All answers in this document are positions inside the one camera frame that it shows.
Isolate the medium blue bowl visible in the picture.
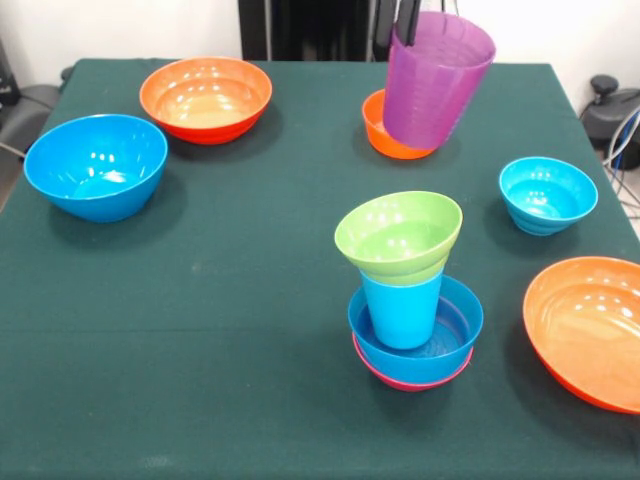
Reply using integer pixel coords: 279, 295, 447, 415
347, 274, 485, 385

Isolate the light blue ribbed bowl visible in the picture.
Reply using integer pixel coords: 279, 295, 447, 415
498, 156, 600, 237

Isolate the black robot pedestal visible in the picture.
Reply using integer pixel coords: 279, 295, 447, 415
237, 0, 396, 63

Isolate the pink bowl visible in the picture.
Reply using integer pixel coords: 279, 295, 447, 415
351, 332, 475, 393

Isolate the blue cup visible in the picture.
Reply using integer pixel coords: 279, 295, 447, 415
359, 268, 445, 351

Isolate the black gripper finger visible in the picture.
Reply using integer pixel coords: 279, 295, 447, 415
373, 0, 397, 48
395, 0, 422, 48

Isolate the floor cable bundle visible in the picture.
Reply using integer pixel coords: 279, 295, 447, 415
602, 107, 640, 221

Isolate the large orange bowl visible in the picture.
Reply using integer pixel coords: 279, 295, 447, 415
139, 55, 274, 146
522, 256, 640, 415

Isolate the purple cup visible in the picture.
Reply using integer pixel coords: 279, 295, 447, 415
382, 10, 497, 150

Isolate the large blue bowl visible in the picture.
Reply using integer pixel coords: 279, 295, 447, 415
23, 113, 170, 224

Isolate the green ribbed bowl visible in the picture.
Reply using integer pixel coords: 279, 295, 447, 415
333, 190, 464, 287

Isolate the dark grey pedestal foot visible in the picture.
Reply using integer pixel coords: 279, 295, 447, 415
579, 74, 640, 154

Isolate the dark green tablecloth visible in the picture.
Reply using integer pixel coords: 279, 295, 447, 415
0, 58, 640, 480

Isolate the small orange bowl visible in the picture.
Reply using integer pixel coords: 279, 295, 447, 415
361, 88, 437, 161

